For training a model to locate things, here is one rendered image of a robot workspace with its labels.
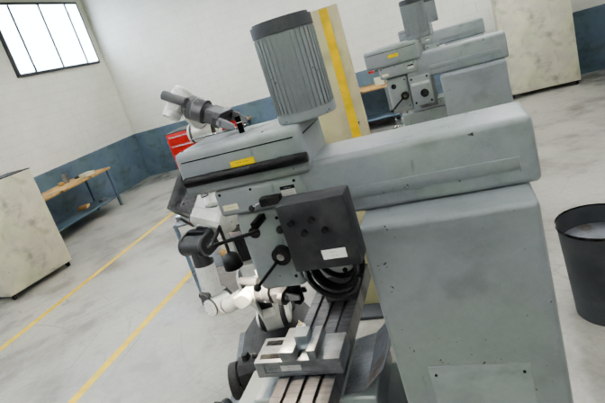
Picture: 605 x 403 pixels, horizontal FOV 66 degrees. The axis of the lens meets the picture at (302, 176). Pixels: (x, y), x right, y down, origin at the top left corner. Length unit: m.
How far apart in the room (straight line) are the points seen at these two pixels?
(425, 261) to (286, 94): 0.65
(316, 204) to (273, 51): 0.50
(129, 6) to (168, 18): 1.08
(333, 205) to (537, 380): 0.84
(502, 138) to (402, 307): 0.58
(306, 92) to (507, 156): 0.62
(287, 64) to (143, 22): 11.17
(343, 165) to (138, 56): 11.47
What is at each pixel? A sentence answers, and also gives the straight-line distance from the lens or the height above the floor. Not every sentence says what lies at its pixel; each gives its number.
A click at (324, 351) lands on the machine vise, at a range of 1.88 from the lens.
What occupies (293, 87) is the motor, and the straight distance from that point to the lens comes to 1.47.
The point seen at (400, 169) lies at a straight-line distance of 1.45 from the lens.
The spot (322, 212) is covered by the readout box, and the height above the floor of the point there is 1.68.
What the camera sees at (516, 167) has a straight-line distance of 1.46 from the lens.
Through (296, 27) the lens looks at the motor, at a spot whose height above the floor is 2.17.
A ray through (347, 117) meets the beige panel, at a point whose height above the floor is 1.55.
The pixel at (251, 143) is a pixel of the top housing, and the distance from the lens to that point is 1.52.
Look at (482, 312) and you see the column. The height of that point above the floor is 1.23.
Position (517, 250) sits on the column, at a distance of 1.43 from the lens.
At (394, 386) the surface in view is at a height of 0.76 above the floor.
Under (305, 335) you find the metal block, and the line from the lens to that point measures 1.86.
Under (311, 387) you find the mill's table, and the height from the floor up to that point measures 0.96.
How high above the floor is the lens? 2.11
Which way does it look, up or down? 15 degrees down
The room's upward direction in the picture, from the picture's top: 17 degrees counter-clockwise
